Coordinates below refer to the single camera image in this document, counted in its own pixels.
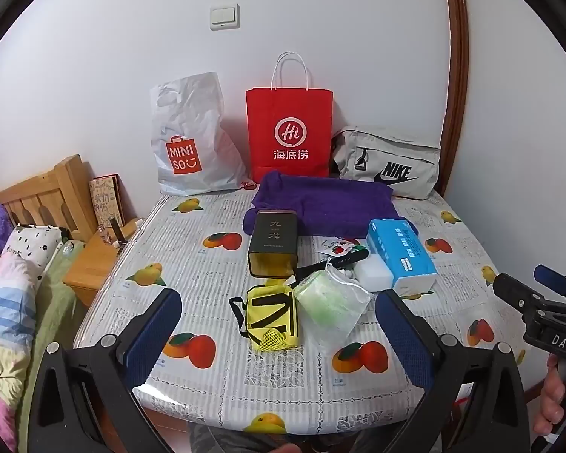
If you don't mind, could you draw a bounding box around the purple towel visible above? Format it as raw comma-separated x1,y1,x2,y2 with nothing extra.
244,171,420,241

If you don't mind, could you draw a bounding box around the white snack packet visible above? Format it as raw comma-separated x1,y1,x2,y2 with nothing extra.
317,238,369,260

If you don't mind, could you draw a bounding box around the dark green tea tin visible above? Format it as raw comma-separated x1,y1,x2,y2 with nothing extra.
248,209,299,278

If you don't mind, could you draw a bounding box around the small dark brown stand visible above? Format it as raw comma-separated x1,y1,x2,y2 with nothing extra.
105,219,129,248

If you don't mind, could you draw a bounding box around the green bed sheet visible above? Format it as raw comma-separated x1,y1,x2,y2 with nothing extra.
19,240,88,453

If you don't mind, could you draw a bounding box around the white cloth gloves pair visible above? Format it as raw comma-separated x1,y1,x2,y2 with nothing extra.
354,254,396,293

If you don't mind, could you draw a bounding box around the white wall switch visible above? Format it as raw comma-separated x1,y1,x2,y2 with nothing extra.
210,5,240,30

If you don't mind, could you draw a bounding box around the brown patterned book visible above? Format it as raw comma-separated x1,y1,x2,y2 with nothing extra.
89,174,126,230

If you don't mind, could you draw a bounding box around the fruit printed tablecloth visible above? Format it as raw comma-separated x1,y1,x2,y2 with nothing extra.
73,184,534,437

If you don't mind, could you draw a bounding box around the white plastic shopping bag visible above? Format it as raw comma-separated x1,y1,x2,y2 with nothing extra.
150,72,247,196

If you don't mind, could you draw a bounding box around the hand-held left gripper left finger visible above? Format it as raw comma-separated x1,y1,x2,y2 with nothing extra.
28,288,184,453

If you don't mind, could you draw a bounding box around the blue tissue pack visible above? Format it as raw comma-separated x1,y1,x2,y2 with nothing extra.
365,219,438,296

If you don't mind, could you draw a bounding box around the yellow black pouch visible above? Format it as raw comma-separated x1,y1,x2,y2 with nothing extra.
229,279,300,352

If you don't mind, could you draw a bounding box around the light green cloth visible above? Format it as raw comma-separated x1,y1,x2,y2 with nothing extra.
296,271,359,336

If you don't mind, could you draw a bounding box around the red paper bag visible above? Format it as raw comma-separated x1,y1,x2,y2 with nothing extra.
245,52,333,184

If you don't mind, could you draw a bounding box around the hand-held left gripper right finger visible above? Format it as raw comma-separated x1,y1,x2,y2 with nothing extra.
375,289,531,453

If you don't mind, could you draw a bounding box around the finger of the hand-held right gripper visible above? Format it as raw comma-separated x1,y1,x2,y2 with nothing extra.
493,271,556,316
534,265,566,304

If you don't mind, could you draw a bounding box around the white floral pillow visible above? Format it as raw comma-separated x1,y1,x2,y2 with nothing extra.
0,225,63,274

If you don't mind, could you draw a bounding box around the person's right hand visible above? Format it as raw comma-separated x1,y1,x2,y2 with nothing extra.
533,356,566,437

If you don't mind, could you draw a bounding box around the grey fabric bag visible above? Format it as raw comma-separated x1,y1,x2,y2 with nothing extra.
331,126,441,200

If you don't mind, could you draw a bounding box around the brown wooden door frame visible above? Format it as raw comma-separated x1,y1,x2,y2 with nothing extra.
441,0,469,199

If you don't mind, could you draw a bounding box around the wooden headboard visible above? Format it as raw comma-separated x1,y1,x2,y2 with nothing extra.
0,155,97,241

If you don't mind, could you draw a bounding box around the wooden nightstand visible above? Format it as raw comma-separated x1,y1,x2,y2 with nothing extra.
63,219,145,307

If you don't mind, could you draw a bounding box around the pastel striped blanket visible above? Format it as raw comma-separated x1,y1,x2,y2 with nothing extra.
0,248,45,449

